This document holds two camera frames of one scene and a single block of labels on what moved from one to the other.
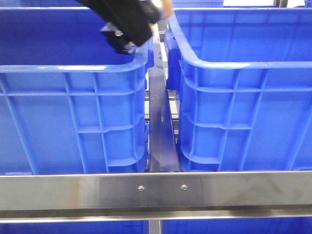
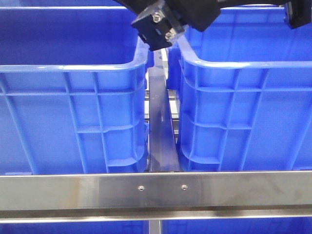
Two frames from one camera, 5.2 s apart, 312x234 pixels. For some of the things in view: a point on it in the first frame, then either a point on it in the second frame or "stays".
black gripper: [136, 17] to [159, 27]
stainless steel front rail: [155, 196] stays
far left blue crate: [42, 5] stays
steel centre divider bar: [164, 155] stays
